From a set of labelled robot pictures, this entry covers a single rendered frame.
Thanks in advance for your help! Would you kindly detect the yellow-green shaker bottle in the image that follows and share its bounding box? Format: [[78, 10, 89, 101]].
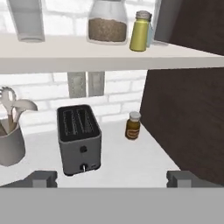
[[129, 10, 152, 53]]

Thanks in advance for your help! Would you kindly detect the glass jar with brown grains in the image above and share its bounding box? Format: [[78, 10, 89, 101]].
[[86, 0, 130, 46]]

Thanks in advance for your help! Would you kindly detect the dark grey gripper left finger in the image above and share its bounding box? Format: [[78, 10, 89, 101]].
[[0, 170, 59, 189]]

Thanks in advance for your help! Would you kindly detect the pale ladle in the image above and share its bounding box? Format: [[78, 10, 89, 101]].
[[11, 99, 39, 124]]

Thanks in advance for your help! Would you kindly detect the grey utensil pot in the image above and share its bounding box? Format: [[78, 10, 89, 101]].
[[0, 122, 26, 167]]

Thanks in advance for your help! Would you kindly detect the pale slotted spoon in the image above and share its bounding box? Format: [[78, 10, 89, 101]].
[[0, 86, 18, 133]]

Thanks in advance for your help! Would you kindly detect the grey two-slot toaster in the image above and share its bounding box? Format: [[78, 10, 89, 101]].
[[56, 104, 103, 177]]

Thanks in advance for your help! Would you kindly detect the white wall shelf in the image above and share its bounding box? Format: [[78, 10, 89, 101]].
[[0, 33, 224, 74]]

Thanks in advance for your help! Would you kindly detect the pale blue bottle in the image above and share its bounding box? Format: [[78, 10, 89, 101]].
[[146, 22, 156, 49]]

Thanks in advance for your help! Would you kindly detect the tall grey canister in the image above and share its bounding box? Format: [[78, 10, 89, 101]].
[[6, 0, 46, 44]]

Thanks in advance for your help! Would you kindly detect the amber condiment bottle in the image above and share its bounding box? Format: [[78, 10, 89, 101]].
[[124, 110, 142, 141]]

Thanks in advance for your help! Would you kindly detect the dark brown cabinet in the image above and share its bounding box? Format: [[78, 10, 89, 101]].
[[139, 0, 224, 187]]

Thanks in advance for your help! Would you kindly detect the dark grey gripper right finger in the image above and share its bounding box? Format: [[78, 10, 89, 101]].
[[166, 170, 223, 189]]

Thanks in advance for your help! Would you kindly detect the grey wall socket plate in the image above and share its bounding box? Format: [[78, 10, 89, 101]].
[[66, 72, 88, 99], [87, 71, 106, 97]]

